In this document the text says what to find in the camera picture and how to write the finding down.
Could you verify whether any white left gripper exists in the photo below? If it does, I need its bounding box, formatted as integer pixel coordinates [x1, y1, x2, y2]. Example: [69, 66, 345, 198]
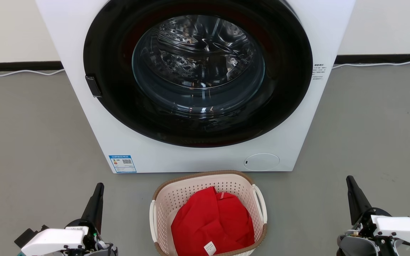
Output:
[22, 183, 105, 256]

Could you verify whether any red garment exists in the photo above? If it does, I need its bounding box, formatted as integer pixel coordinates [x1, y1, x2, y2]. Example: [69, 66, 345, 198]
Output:
[171, 186, 255, 255]

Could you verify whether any beige perforated laundry basket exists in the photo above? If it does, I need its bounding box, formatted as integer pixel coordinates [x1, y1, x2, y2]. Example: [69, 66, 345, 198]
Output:
[149, 170, 268, 256]

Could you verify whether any white floor cable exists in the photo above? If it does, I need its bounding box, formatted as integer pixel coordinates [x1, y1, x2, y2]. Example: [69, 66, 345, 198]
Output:
[0, 69, 65, 77]
[332, 60, 410, 69]

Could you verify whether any small text sticker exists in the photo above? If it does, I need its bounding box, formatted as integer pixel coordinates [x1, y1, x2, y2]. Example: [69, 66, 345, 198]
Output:
[312, 63, 327, 81]

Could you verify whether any black door latch handle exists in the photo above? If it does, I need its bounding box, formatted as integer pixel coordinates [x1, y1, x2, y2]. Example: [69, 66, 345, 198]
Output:
[85, 75, 102, 98]

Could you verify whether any steel washing machine drum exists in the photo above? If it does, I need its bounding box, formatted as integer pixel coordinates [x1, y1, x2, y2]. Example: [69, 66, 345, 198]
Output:
[132, 15, 265, 116]

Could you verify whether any blue energy label sticker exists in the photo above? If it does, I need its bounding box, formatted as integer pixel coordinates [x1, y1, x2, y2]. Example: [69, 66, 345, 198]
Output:
[109, 155, 137, 174]

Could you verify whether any white front-load washing machine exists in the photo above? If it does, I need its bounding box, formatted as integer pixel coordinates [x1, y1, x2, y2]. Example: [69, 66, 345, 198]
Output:
[36, 0, 356, 174]

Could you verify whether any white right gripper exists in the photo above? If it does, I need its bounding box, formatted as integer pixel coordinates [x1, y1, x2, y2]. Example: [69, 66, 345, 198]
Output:
[346, 176, 410, 246]

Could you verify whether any round black washing machine door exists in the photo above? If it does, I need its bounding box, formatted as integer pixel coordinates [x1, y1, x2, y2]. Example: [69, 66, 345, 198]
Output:
[83, 0, 313, 148]

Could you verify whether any round white filter cover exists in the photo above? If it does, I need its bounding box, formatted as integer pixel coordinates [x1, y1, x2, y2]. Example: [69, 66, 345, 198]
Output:
[244, 153, 280, 171]

